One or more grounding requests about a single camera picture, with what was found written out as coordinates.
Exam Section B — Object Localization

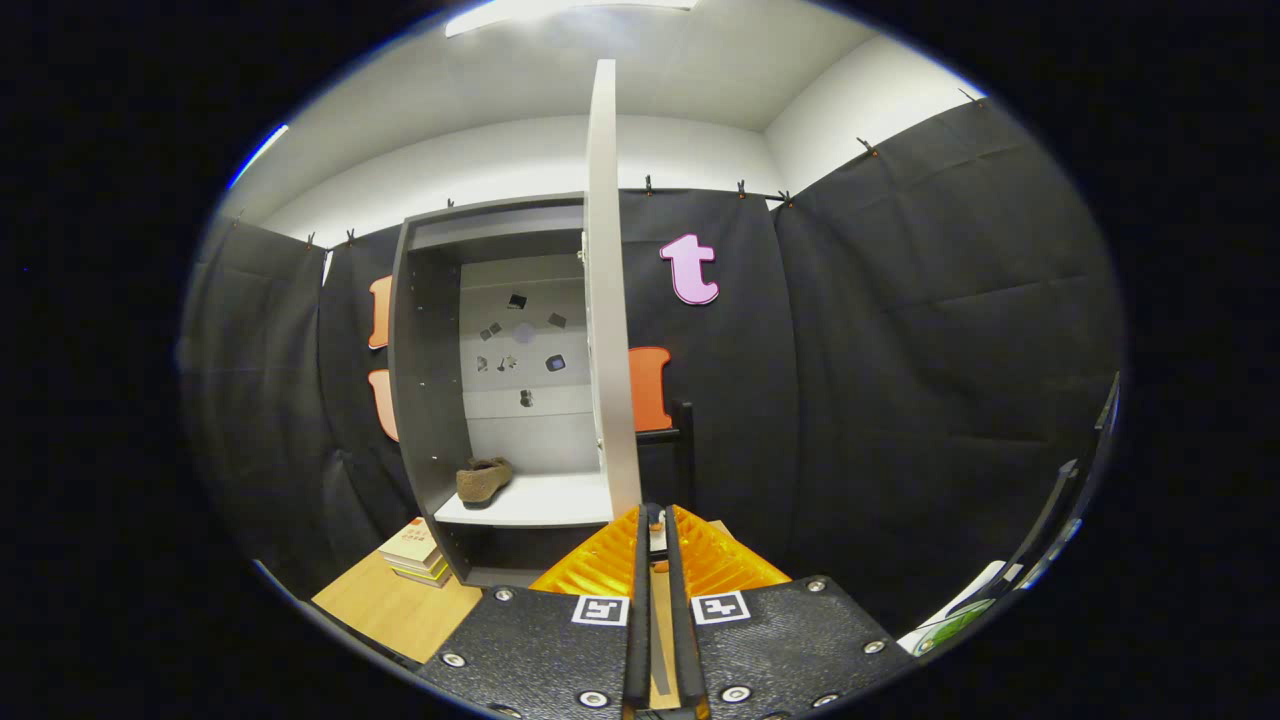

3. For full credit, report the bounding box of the brown fuzzy shoe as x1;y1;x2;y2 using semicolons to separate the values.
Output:
456;457;514;506

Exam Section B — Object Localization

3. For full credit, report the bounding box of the ceiling light panel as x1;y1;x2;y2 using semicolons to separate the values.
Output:
445;0;701;39

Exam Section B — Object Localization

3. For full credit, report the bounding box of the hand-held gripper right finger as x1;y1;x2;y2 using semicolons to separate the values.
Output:
665;503;916;720

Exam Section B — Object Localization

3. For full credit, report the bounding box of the ceiling light strip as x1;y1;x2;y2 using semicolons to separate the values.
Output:
228;124;289;191

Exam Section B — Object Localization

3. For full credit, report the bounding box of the black backdrop cloth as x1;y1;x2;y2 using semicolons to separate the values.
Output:
178;95;1129;641

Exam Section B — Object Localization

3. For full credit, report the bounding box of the white and green sheet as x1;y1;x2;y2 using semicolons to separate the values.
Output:
897;560;1026;656

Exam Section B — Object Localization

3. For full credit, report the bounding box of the stack of books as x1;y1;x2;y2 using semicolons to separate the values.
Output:
377;517;453;589

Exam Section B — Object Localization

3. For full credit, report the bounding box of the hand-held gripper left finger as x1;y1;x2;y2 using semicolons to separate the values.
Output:
415;505;651;720

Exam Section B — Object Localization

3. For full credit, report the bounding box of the white cabinet shelf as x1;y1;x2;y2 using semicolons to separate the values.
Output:
433;472;613;529

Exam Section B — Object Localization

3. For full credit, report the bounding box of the black metal stand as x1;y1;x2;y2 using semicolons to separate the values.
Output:
636;400;695;511

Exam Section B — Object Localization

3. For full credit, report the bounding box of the grey shoe cabinet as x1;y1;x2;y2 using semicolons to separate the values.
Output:
388;192;641;589

